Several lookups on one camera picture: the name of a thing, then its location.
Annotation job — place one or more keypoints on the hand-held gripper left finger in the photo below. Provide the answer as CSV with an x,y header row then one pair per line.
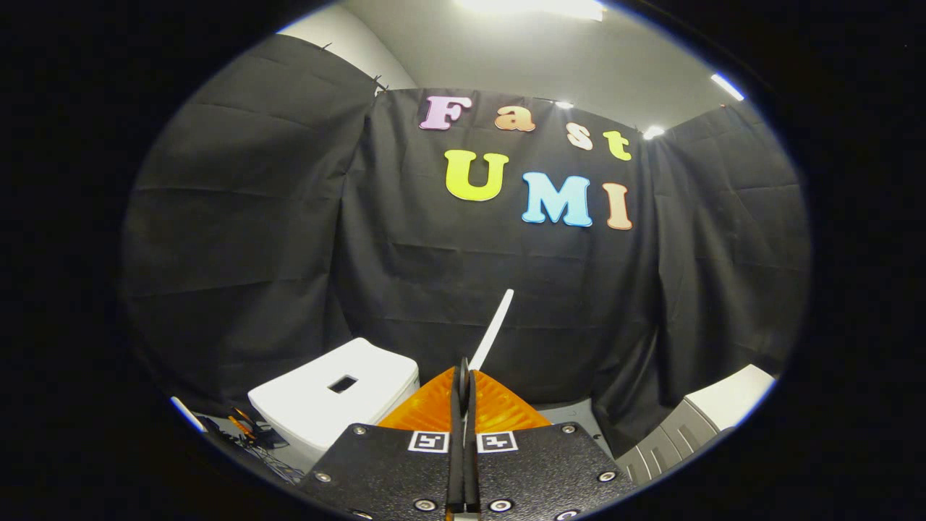
x,y
383,470

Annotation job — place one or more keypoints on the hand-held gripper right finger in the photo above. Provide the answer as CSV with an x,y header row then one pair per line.
x,y
550,470

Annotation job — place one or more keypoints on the white toilet tank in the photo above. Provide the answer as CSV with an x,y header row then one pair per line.
x,y
304,412

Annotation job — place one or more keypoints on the black backdrop cloth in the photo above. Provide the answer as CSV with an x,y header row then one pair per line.
x,y
434,289

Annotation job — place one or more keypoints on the white drawer cabinet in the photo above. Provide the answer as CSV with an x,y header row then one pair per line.
x,y
731,394

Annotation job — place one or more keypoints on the large ceiling light panel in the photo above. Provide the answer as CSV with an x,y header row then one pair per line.
x,y
535,6

